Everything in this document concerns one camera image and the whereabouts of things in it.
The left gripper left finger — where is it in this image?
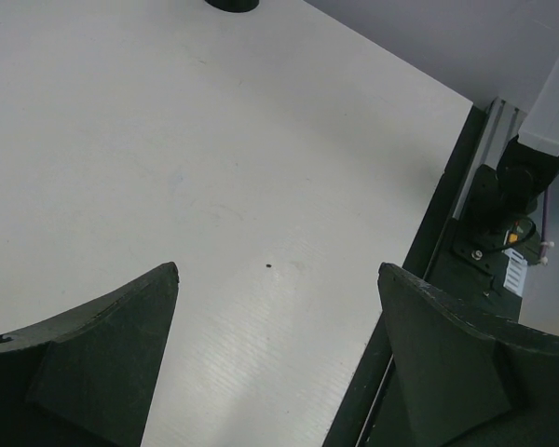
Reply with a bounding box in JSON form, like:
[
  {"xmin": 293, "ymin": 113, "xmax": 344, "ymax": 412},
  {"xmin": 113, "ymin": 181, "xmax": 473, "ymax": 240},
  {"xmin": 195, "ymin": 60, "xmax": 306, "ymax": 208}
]
[{"xmin": 0, "ymin": 262, "xmax": 180, "ymax": 446}]

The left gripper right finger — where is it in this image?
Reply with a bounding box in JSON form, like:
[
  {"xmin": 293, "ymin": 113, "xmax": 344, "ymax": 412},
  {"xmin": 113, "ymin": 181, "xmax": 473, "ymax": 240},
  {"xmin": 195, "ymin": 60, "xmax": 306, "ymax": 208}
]
[{"xmin": 378, "ymin": 263, "xmax": 559, "ymax": 446}]

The black phone stand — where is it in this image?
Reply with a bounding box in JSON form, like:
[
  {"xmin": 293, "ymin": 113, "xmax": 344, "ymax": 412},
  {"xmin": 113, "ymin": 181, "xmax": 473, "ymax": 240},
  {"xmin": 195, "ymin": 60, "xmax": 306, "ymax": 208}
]
[{"xmin": 206, "ymin": 0, "xmax": 260, "ymax": 13}]

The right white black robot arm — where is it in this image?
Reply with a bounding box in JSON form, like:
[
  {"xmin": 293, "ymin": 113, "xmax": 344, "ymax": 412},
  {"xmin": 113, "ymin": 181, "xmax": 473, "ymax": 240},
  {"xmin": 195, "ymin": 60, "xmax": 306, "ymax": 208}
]
[{"xmin": 463, "ymin": 57, "xmax": 559, "ymax": 234}]

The right orange connector board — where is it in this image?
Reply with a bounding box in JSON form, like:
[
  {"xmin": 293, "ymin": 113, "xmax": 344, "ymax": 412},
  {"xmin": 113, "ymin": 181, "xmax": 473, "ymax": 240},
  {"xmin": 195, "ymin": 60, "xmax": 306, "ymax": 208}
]
[{"xmin": 502, "ymin": 217, "xmax": 537, "ymax": 251}]

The right white slotted cable duct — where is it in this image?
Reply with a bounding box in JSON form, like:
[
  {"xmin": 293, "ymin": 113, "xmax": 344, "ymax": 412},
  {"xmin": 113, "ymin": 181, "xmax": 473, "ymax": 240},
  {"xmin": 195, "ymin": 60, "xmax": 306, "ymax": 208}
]
[{"xmin": 503, "ymin": 248, "xmax": 528, "ymax": 297}]

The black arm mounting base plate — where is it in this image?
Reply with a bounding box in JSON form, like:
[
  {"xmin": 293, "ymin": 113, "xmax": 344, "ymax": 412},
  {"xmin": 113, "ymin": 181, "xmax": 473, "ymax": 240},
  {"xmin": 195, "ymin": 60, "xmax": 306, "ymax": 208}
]
[{"xmin": 323, "ymin": 107, "xmax": 521, "ymax": 446}]

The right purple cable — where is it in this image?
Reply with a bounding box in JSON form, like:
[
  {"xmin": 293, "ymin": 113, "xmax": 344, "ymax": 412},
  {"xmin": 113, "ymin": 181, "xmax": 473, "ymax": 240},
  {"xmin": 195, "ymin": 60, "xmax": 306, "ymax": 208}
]
[{"xmin": 538, "ymin": 185, "xmax": 556, "ymax": 269}]

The aluminium front rail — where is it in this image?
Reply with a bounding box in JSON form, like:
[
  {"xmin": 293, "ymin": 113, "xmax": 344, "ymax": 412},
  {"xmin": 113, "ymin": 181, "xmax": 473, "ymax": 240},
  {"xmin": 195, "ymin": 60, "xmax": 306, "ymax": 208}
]
[{"xmin": 453, "ymin": 97, "xmax": 526, "ymax": 220}]

